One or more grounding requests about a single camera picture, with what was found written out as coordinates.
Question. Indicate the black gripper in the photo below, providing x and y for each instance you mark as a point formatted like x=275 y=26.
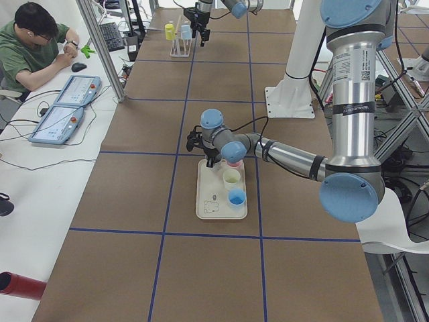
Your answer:
x=201 y=17
x=211 y=152

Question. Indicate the light blue cup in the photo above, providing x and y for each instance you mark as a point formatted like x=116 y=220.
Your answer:
x=237 y=198
x=186 y=32

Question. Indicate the yellow cup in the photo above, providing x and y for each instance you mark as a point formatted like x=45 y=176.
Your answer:
x=169 y=31

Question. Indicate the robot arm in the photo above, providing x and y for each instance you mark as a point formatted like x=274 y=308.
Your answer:
x=351 y=183
x=236 y=8

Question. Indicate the pale green cup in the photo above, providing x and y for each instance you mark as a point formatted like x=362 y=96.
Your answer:
x=231 y=178

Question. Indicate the pink cup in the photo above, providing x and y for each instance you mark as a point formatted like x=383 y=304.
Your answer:
x=234 y=165

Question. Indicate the cream plastic tray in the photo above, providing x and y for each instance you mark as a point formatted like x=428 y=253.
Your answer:
x=211 y=195

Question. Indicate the black keyboard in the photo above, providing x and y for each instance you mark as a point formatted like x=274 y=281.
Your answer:
x=112 y=36

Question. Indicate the green toy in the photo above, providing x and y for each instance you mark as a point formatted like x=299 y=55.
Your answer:
x=87 y=51

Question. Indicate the black computer mouse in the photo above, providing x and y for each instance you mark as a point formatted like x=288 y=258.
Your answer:
x=78 y=66

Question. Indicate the upper teach pendant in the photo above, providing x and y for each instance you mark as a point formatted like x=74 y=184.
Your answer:
x=78 y=91

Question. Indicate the teach pendant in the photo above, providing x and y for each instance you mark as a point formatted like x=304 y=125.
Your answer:
x=78 y=91
x=57 y=125

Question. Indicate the lower teach pendant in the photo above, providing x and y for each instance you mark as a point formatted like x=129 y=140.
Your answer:
x=57 y=125

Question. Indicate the seated person in green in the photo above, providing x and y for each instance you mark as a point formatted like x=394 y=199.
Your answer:
x=34 y=49

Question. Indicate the red bottle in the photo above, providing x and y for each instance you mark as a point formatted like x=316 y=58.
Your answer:
x=21 y=286

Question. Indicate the white wire cup rack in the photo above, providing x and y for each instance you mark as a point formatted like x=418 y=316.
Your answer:
x=180 y=48

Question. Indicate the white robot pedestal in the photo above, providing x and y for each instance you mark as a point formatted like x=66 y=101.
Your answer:
x=292 y=96

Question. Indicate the aluminium frame post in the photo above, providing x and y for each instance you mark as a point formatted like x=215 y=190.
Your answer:
x=96 y=36

